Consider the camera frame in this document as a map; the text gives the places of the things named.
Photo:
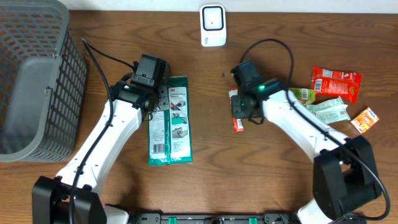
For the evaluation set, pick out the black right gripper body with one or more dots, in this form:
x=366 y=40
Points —
x=240 y=109

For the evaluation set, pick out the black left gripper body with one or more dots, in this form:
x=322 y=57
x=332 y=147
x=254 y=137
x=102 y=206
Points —
x=164 y=102

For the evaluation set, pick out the small red Nescafe packet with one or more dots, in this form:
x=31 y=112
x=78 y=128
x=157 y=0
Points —
x=237 y=123

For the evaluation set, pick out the dark green packet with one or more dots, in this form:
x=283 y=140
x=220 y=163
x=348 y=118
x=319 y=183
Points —
x=169 y=131

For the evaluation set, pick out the yellow green juice carton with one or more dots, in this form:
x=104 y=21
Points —
x=305 y=96

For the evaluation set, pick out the light green wet wipes pack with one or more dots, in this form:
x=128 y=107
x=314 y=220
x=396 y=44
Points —
x=330 y=111

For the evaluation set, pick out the red snack bag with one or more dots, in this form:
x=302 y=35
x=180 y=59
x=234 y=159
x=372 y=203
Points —
x=336 y=83

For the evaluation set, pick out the small orange tissue pack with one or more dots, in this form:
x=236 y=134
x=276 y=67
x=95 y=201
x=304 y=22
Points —
x=365 y=120

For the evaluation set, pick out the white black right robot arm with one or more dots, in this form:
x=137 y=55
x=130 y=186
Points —
x=344 y=169

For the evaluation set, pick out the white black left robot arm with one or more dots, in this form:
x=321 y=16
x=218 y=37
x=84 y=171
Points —
x=73 y=195

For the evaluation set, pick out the white barcode scanner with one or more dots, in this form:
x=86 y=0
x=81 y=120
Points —
x=213 y=25

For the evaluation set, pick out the grey plastic shopping basket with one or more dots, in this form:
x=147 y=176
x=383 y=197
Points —
x=43 y=80

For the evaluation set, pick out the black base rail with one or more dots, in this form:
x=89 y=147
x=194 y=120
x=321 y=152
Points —
x=217 y=218

